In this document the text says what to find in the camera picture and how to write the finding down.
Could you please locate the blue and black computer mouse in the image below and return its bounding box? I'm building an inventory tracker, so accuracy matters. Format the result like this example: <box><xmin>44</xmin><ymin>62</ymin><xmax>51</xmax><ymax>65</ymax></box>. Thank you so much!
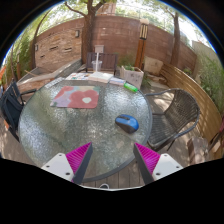
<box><xmin>115</xmin><ymin>114</ymin><xmax>140</xmax><ymax>134</ymax></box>

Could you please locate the open white book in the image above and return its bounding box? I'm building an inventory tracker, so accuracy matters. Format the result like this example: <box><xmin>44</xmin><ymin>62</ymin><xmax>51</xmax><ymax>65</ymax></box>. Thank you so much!
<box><xmin>87</xmin><ymin>71</ymin><xmax>114</xmax><ymax>84</ymax></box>

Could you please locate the grey utility box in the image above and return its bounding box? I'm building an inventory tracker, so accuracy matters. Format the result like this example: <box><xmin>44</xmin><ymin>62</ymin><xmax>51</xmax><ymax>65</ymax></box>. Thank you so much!
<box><xmin>94</xmin><ymin>44</ymin><xmax>105</xmax><ymax>54</ymax></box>

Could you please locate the slim tree by fence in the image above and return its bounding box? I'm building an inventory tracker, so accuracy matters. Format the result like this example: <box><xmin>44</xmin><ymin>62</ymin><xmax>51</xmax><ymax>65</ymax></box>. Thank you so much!
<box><xmin>163</xmin><ymin>8</ymin><xmax>183</xmax><ymax>66</ymax></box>

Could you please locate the small closed notebook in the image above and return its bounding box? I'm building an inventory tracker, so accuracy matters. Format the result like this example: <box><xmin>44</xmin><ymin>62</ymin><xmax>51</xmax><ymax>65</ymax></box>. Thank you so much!
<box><xmin>108</xmin><ymin>77</ymin><xmax>127</xmax><ymax>87</ymax></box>

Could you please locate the wooden garden lamp post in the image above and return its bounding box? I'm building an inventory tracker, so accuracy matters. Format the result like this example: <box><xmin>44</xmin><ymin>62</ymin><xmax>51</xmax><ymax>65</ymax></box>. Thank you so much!
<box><xmin>134</xmin><ymin>18</ymin><xmax>150</xmax><ymax>69</ymax></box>

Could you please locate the white license plate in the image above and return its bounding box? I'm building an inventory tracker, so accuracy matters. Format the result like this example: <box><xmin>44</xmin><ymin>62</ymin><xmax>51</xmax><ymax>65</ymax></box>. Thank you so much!
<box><xmin>44</xmin><ymin>77</ymin><xmax>65</xmax><ymax>90</ymax></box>

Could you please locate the small green box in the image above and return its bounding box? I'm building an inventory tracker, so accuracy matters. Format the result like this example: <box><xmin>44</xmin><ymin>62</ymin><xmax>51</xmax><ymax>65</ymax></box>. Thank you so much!
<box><xmin>123</xmin><ymin>82</ymin><xmax>139</xmax><ymax>93</ymax></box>

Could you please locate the raised stone garden bed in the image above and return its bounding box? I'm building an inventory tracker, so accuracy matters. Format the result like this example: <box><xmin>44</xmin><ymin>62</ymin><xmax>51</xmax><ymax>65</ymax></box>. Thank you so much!
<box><xmin>16</xmin><ymin>59</ymin><xmax>84</xmax><ymax>91</ymax></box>

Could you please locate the clear plastic cup with straw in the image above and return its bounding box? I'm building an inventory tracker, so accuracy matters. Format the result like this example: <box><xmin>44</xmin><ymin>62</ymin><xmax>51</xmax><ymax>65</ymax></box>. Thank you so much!
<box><xmin>91</xmin><ymin>51</ymin><xmax>104</xmax><ymax>73</ymax></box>

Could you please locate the large forked tree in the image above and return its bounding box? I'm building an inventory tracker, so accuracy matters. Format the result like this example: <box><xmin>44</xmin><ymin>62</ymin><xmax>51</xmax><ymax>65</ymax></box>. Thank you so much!
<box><xmin>64</xmin><ymin>0</ymin><xmax>116</xmax><ymax>64</ymax></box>

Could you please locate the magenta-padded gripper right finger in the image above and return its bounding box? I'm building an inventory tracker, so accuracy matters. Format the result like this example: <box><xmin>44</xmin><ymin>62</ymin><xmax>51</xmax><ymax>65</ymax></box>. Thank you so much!
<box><xmin>133</xmin><ymin>142</ymin><xmax>184</xmax><ymax>185</ymax></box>

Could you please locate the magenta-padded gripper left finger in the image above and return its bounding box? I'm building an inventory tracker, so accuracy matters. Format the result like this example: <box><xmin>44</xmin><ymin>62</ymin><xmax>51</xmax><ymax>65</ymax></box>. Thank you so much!
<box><xmin>40</xmin><ymin>142</ymin><xmax>94</xmax><ymax>185</ymax></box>

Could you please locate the dark wooden slatted chair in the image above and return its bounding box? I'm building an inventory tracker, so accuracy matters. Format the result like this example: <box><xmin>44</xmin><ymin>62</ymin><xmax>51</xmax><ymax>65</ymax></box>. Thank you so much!
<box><xmin>85</xmin><ymin>51</ymin><xmax>119</xmax><ymax>75</ymax></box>

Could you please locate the black metal chair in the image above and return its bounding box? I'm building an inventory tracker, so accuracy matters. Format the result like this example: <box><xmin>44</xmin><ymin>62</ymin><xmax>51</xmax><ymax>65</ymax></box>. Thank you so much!
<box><xmin>0</xmin><ymin>80</ymin><xmax>38</xmax><ymax>141</ymax></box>

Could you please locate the brown wicker chair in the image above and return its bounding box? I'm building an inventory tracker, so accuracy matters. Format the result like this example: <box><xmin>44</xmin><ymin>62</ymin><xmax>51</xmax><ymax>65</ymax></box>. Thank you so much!
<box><xmin>143</xmin><ymin>87</ymin><xmax>201</xmax><ymax>153</ymax></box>

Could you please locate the white square planter with plant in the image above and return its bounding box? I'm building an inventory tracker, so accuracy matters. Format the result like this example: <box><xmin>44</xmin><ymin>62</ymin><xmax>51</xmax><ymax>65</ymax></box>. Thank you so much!
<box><xmin>120</xmin><ymin>64</ymin><xmax>145</xmax><ymax>89</ymax></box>

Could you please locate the floral red mouse pad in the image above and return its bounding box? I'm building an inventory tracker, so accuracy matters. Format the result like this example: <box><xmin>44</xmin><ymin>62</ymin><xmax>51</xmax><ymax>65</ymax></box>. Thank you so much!
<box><xmin>49</xmin><ymin>85</ymin><xmax>101</xmax><ymax>110</ymax></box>

